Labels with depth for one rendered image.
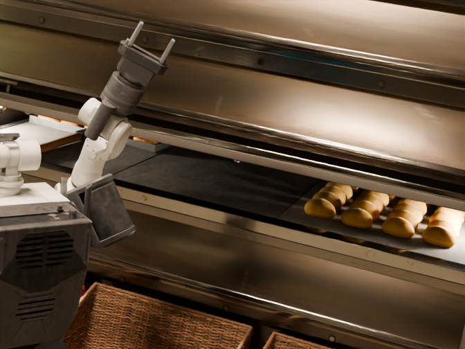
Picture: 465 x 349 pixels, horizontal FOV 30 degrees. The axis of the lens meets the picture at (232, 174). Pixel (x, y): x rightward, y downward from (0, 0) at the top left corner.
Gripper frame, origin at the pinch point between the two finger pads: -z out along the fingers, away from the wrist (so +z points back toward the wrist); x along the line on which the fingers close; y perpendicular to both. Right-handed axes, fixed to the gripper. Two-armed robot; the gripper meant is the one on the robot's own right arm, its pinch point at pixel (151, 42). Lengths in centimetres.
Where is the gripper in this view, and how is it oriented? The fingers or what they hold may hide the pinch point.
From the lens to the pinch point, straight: 205.7
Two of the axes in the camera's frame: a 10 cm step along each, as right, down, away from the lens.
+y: -0.5, -4.0, 9.1
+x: -8.6, -4.5, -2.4
